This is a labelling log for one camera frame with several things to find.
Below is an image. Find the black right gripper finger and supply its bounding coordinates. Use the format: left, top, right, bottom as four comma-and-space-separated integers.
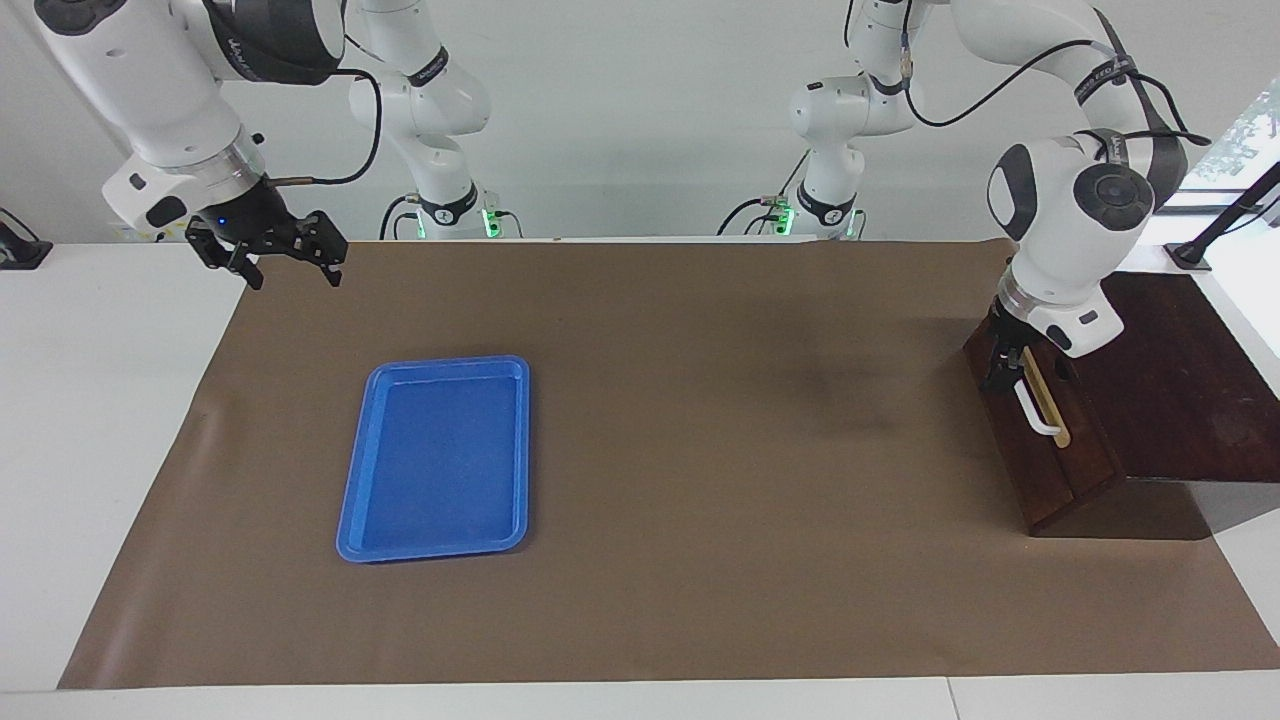
289, 209, 349, 290
185, 227, 267, 292

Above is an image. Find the white drawer handle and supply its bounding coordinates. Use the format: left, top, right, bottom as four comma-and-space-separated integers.
1012, 374, 1067, 442

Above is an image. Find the beige strip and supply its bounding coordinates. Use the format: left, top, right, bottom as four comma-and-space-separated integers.
1019, 344, 1072, 449

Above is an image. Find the dark wooden drawer cabinet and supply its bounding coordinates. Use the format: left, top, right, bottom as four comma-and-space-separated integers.
964, 271, 1280, 542

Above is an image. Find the black angled stand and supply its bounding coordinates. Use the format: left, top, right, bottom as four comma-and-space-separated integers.
1164, 160, 1280, 274

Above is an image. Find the blue plastic tray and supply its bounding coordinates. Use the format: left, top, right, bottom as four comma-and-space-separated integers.
335, 354, 532, 565

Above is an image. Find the brown paper table mat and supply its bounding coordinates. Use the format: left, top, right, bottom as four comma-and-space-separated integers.
57, 238, 1280, 691

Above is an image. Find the black base cable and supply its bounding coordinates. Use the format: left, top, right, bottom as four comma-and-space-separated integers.
715, 150, 809, 237
379, 194, 423, 241

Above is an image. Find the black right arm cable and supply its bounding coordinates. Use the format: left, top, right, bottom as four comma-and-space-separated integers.
268, 67, 385, 189

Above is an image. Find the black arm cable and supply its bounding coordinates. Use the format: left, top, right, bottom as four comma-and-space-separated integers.
268, 67, 385, 189
845, 0, 1213, 149

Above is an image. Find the black clamp mount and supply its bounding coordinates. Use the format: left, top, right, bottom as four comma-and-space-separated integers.
0, 207, 54, 272

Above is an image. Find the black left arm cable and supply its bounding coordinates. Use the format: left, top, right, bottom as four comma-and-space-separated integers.
845, 0, 1213, 149

